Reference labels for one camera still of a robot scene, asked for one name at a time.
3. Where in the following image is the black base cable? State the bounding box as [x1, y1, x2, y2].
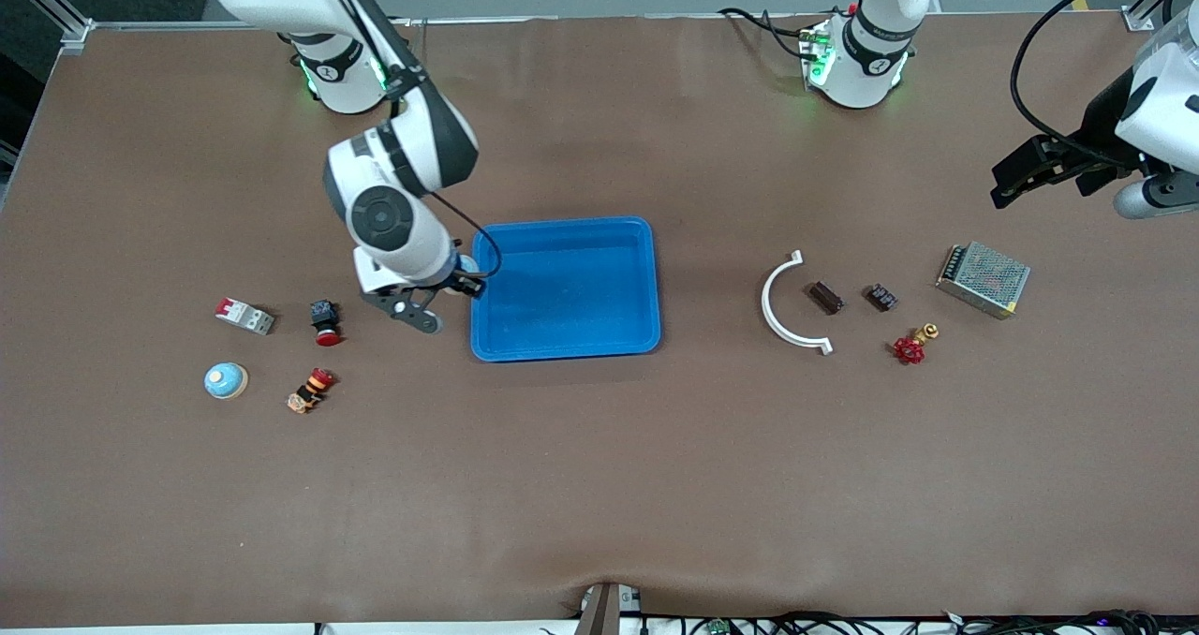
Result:
[719, 6, 808, 63]

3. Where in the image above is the black cable bundle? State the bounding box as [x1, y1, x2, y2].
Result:
[637, 610, 1162, 635]

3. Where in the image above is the white curved plastic clamp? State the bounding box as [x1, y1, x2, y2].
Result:
[761, 250, 835, 356]

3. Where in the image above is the white circuit breaker red switch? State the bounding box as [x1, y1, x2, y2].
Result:
[215, 298, 276, 336]

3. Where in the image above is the red button orange white base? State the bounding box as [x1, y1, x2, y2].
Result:
[286, 367, 336, 416]

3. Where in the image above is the red button black base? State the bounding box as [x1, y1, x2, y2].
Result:
[309, 300, 344, 347]

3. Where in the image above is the metal mesh power supply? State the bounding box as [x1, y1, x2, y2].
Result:
[935, 241, 1032, 320]

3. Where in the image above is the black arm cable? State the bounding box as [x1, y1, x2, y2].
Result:
[1010, 0, 1199, 163]
[309, 0, 502, 285]

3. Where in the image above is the red handwheel brass valve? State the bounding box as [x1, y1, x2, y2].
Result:
[891, 323, 940, 366]

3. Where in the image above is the blue plastic tray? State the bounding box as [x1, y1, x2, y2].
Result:
[470, 216, 662, 363]

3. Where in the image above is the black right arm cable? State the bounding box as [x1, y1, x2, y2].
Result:
[309, 0, 502, 285]

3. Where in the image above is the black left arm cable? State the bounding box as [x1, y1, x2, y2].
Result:
[1010, 0, 1199, 163]

